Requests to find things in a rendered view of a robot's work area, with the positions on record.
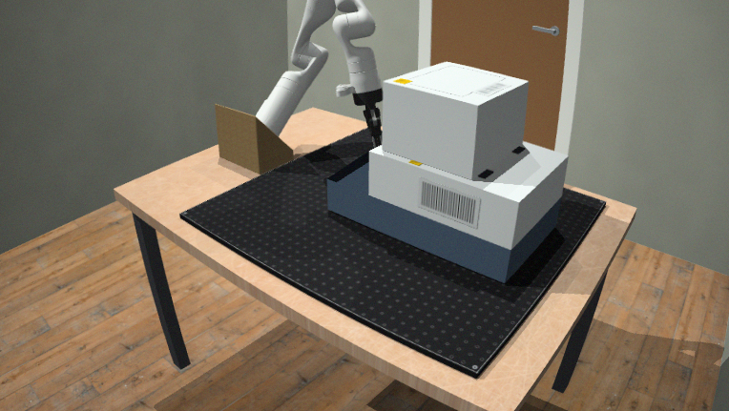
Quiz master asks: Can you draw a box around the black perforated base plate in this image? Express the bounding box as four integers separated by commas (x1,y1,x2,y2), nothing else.
179,127,607,379

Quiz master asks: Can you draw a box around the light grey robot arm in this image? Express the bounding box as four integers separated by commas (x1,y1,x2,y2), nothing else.
256,0,382,136

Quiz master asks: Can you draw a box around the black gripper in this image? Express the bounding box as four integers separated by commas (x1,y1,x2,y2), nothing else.
353,88,383,149

